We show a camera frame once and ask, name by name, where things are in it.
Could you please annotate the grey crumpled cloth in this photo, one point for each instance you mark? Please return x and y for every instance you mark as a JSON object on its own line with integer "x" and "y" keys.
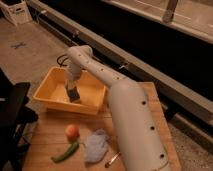
{"x": 96, "y": 146}

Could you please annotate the wooden table board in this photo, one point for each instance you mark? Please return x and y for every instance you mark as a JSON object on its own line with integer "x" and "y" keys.
{"x": 48, "y": 138}

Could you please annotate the black chair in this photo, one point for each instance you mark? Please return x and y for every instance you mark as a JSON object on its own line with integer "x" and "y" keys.
{"x": 14, "y": 115}

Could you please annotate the dark sponge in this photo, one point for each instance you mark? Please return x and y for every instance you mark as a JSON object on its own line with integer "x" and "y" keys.
{"x": 73, "y": 95}

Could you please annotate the white cardboard box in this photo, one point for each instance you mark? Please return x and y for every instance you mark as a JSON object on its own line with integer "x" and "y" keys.
{"x": 17, "y": 13}

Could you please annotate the green pepper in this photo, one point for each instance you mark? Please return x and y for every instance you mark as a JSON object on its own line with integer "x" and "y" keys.
{"x": 70, "y": 151}

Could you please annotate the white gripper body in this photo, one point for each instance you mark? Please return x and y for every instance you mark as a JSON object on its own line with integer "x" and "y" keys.
{"x": 72, "y": 80}

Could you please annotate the orange peach fruit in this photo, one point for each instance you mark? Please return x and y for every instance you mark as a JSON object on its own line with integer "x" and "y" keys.
{"x": 72, "y": 132}

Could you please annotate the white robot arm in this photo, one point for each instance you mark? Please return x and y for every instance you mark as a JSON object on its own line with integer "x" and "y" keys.
{"x": 138, "y": 139}

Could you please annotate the yellow plastic tray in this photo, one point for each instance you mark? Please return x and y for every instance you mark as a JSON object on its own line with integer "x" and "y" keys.
{"x": 53, "y": 95}

